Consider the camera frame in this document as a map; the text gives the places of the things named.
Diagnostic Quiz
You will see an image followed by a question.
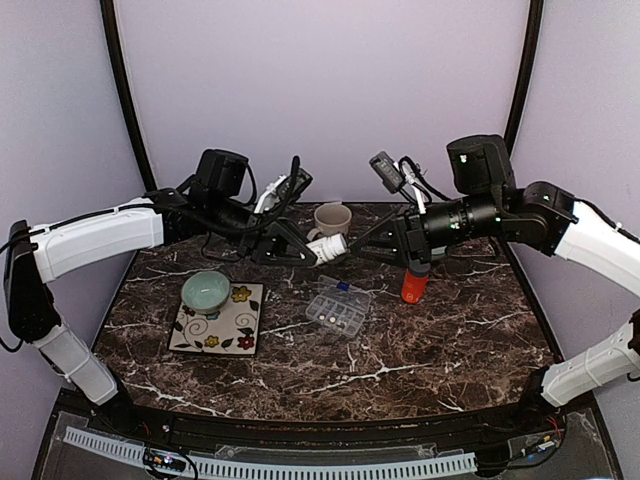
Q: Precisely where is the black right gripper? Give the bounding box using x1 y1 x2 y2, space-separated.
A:
350 190 504 268

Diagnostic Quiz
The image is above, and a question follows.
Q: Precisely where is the white ceramic mug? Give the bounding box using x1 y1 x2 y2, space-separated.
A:
307 202 353 241

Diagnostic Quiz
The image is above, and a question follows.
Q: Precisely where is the black left frame post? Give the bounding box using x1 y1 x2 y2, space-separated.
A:
99 0 158 191

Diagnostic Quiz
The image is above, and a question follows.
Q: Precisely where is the white slotted cable duct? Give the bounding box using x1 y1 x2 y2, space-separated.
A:
62 427 478 479

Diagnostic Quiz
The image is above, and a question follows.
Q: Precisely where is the clear plastic pill organizer box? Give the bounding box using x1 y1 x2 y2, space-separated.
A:
305 275 372 338

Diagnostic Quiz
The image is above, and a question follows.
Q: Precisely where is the black front table rail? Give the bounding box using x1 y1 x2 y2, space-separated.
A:
84 404 567 450

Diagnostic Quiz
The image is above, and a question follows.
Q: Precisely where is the orange bottle with grey lid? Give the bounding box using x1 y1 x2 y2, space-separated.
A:
401 265 431 304

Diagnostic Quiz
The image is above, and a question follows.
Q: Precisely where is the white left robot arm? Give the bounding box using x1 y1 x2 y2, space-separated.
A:
1 150 318 436

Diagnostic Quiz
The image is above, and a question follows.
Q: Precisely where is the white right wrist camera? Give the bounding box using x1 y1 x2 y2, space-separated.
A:
369 151 432 214

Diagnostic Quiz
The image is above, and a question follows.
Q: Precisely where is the black frame post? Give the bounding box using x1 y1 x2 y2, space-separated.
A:
504 0 545 153
99 0 158 191

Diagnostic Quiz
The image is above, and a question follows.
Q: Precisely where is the green bowl on plate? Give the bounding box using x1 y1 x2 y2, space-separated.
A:
181 270 231 314

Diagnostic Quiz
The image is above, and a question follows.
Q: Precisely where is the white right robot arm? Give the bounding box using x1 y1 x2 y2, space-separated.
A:
350 134 639 434

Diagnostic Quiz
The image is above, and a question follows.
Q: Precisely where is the floral square plate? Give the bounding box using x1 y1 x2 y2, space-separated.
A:
168 283 265 357

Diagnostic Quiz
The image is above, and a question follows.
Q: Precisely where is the black right frame post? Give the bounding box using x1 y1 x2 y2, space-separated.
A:
504 0 545 153

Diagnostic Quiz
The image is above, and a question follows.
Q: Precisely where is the small white dropper bottle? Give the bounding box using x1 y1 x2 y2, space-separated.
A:
306 233 348 266

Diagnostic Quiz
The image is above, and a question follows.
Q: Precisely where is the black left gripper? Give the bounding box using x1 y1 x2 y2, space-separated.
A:
209 193 323 266

